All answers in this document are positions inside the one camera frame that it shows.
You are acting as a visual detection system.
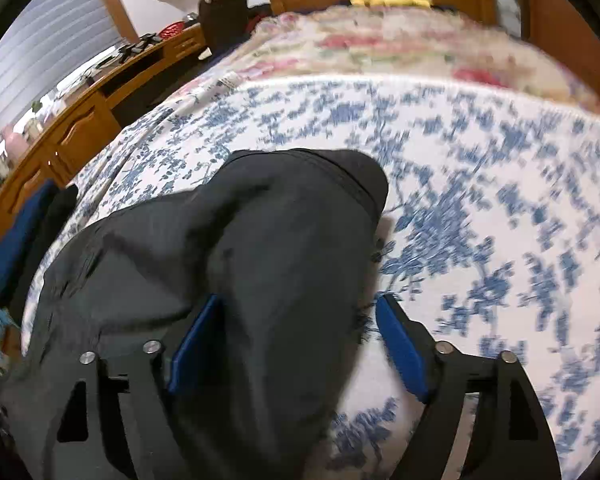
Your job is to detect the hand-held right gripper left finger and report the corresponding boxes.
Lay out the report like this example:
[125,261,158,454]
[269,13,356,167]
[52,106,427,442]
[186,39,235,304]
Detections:
[30,294,222,480]

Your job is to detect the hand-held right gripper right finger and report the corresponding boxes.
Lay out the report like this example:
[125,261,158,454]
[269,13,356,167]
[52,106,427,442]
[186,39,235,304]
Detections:
[375,293,563,480]

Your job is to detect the black jacket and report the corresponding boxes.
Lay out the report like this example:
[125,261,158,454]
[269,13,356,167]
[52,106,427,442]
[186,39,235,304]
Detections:
[0,148,390,480]

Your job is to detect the blue floral bed sheet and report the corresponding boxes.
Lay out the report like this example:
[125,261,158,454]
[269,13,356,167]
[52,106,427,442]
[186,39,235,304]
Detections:
[22,72,600,480]

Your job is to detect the black cloth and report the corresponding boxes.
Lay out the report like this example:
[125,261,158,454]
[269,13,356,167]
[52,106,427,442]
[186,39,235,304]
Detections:
[7,185,79,326]

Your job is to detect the blue cloth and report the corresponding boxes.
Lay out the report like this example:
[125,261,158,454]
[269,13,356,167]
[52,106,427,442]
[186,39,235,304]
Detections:
[0,180,56,301]

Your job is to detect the wooden desk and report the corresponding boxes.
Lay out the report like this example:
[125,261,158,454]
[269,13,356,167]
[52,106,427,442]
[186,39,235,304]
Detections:
[0,24,206,256]

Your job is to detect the pink bottle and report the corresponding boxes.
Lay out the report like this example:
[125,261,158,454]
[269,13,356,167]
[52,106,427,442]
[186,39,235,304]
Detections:
[0,127,28,161]

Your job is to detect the red floral quilt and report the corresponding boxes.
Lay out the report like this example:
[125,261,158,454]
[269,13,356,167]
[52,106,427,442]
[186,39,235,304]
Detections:
[165,5,600,116]

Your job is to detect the dark chair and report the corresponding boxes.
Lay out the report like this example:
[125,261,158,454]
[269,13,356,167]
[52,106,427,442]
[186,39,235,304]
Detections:
[198,0,253,61]

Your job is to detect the window blind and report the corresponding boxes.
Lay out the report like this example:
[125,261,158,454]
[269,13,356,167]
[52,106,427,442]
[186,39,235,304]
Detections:
[0,0,126,161]

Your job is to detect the wooden wardrobe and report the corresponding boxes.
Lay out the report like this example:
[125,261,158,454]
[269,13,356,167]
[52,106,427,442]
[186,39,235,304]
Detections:
[502,0,600,121]

